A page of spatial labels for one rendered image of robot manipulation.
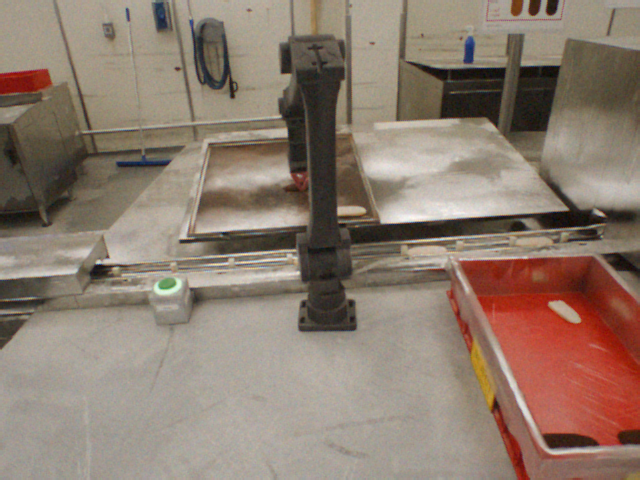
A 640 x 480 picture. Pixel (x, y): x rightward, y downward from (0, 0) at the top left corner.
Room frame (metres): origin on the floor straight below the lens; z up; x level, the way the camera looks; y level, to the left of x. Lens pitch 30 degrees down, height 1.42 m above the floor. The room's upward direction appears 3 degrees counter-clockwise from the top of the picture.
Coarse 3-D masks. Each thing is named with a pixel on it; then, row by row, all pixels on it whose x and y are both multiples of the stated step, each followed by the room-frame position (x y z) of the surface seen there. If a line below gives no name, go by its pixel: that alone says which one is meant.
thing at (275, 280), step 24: (600, 240) 0.89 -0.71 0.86; (360, 264) 0.84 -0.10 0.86; (384, 264) 0.83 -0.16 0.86; (408, 264) 0.83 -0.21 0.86; (432, 264) 0.82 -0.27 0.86; (624, 264) 0.84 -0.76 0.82; (96, 288) 0.79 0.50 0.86; (120, 288) 0.79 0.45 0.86; (144, 288) 0.78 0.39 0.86; (192, 288) 0.78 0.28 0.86; (216, 288) 0.79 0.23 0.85; (240, 288) 0.79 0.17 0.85; (264, 288) 0.79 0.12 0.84; (288, 288) 0.79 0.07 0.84; (0, 312) 0.76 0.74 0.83; (24, 312) 0.77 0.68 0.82
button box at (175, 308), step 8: (160, 280) 0.76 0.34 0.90; (184, 280) 0.76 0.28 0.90; (152, 288) 0.74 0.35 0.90; (184, 288) 0.74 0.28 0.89; (152, 296) 0.71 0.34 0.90; (160, 296) 0.71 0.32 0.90; (168, 296) 0.71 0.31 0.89; (176, 296) 0.71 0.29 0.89; (184, 296) 0.73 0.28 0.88; (192, 296) 0.78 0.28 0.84; (152, 304) 0.70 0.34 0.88; (160, 304) 0.70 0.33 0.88; (168, 304) 0.71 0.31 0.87; (176, 304) 0.71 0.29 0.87; (184, 304) 0.71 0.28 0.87; (192, 304) 0.76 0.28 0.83; (160, 312) 0.70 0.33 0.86; (168, 312) 0.71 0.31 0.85; (176, 312) 0.71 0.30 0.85; (184, 312) 0.71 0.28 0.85; (160, 320) 0.70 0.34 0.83; (168, 320) 0.71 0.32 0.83; (176, 320) 0.71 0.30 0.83; (184, 320) 0.71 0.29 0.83
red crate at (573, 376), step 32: (512, 320) 0.66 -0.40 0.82; (544, 320) 0.65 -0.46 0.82; (512, 352) 0.57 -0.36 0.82; (544, 352) 0.56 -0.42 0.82; (576, 352) 0.56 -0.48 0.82; (608, 352) 0.55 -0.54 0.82; (544, 384) 0.49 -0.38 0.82; (576, 384) 0.49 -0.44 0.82; (608, 384) 0.48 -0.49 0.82; (544, 416) 0.43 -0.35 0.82; (576, 416) 0.42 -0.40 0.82; (608, 416) 0.42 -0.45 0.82; (512, 448) 0.37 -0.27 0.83
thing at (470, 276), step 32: (448, 256) 0.76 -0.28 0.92; (480, 256) 0.75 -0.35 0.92; (512, 256) 0.75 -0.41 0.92; (544, 256) 0.74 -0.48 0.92; (576, 256) 0.74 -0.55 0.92; (480, 288) 0.74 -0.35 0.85; (512, 288) 0.74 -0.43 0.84; (544, 288) 0.74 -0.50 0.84; (576, 288) 0.74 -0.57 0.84; (608, 288) 0.65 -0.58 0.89; (480, 320) 0.55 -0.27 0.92; (608, 320) 0.63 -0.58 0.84; (480, 352) 0.51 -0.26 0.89; (512, 384) 0.41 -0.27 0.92; (512, 416) 0.37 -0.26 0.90; (544, 448) 0.31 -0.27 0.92; (576, 448) 0.31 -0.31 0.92; (608, 448) 0.30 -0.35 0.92
